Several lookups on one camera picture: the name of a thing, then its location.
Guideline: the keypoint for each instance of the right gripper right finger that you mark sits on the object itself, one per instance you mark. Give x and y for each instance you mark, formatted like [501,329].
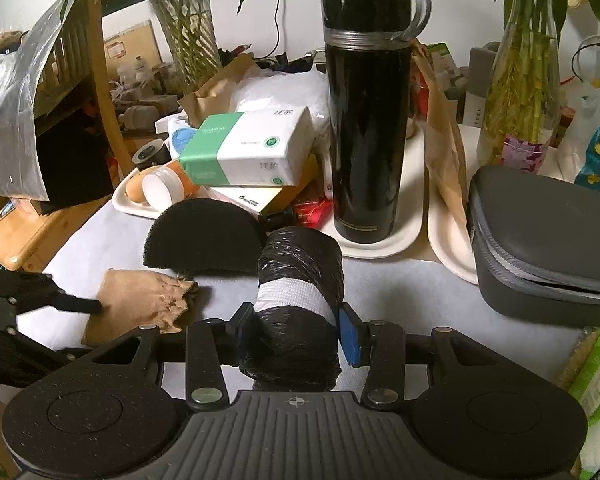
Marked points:
[354,337]

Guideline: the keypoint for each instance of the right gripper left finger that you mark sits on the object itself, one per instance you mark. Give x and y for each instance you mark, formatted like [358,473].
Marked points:
[237,331]

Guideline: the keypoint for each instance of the black garbage bag roll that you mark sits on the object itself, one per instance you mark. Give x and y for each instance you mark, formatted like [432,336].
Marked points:
[291,342]

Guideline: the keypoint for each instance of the black semicircle foam sponge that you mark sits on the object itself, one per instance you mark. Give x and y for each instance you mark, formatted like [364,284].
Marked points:
[200,235]

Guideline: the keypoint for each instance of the green wet wipes pack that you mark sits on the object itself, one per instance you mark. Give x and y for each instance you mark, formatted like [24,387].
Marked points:
[586,390]

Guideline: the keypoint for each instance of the white plastic tray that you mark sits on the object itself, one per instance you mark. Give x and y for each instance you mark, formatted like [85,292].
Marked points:
[410,212]

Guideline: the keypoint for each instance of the wooden chair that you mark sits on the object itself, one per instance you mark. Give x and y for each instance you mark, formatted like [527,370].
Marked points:
[28,240]

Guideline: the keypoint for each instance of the white cap orange bottle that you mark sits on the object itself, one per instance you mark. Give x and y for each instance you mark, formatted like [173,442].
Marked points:
[167,185]

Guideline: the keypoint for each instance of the brown egg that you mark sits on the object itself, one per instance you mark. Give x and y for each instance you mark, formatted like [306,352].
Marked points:
[134,187]

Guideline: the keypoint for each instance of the green white tissue box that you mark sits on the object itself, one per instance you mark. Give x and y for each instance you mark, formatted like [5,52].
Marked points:
[254,148]

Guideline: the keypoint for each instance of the black tape roll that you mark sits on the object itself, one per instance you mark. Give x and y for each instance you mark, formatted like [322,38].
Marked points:
[153,153]

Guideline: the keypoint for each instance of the grey zip hard case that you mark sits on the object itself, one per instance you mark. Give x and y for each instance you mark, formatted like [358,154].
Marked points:
[536,242]

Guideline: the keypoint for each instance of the brown paper bag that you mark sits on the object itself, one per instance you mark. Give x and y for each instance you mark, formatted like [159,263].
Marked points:
[444,146]

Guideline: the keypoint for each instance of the white spray bottle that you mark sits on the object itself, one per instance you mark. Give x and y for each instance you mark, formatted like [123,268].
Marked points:
[179,132]

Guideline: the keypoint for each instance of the right glass vase bamboo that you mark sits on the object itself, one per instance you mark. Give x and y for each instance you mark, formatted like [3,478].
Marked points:
[522,102]

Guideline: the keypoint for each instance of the black thermos bottle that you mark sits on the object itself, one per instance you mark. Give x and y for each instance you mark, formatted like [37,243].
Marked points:
[368,47]

